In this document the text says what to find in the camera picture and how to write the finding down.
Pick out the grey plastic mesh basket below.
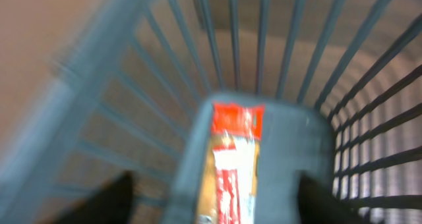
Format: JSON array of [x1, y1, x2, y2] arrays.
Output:
[[1, 0, 421, 223]]

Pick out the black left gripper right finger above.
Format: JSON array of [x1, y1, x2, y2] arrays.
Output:
[[297, 173, 371, 224]]

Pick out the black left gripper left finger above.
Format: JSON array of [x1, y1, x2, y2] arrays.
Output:
[[50, 171, 135, 224]]

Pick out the long orange pasta packet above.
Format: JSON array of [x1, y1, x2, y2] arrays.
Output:
[[195, 102, 265, 224]]

